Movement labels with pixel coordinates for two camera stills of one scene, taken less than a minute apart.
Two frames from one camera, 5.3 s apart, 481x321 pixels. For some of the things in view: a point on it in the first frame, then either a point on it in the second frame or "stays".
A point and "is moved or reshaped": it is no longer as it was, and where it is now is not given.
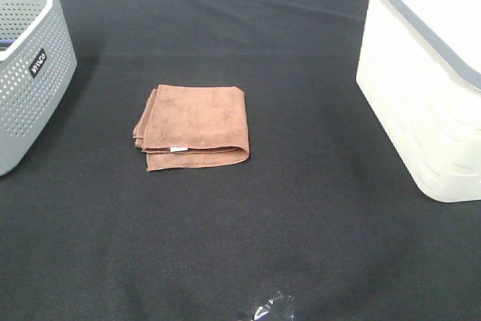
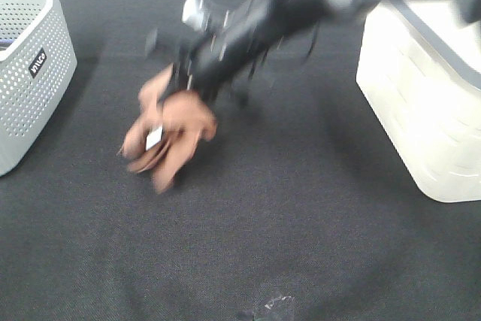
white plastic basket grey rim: x=419 y=71 stays
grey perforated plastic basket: x=37 y=59 stays
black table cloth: x=323 y=209 stays
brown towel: x=185 y=126 is moved or reshaped
